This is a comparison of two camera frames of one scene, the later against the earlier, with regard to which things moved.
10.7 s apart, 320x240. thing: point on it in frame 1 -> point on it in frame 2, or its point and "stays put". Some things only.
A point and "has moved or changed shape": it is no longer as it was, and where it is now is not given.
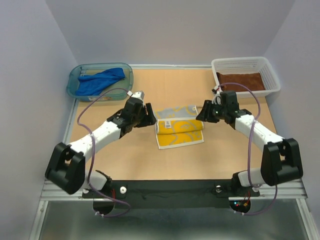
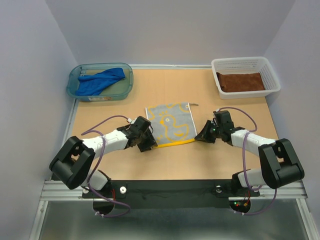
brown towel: x=252 y=81 stays put
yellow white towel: x=178 y=126 has moved or changed shape
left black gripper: x=149 y=119 -> x=150 y=142
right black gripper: x=204 y=113 -> x=203 y=135
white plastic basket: x=255 y=72 stays put
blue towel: x=93 y=84 stays put
